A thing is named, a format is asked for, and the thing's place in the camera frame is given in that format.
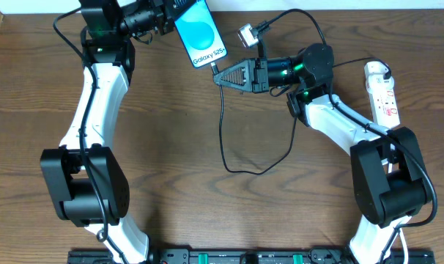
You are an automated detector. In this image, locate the black charger cable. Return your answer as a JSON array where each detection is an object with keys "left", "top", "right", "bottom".
[{"left": 210, "top": 56, "right": 393, "bottom": 176}]

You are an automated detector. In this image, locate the blue Galaxy smartphone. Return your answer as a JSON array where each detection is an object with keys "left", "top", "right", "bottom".
[{"left": 175, "top": 0, "right": 227, "bottom": 68}]

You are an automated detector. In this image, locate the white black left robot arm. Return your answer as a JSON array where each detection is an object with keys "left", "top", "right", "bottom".
[{"left": 40, "top": 0, "right": 196, "bottom": 263}]

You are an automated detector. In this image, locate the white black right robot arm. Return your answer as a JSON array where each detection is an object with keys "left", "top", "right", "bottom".
[{"left": 214, "top": 43, "right": 437, "bottom": 263}]

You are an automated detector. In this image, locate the white charger plug adapter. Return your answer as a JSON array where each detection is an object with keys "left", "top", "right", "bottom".
[{"left": 364, "top": 61, "right": 395, "bottom": 94}]

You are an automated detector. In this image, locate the white power strip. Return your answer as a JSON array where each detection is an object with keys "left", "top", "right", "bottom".
[{"left": 364, "top": 61, "right": 402, "bottom": 130}]

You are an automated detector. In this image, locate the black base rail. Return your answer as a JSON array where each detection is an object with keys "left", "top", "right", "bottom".
[{"left": 66, "top": 248, "right": 436, "bottom": 264}]

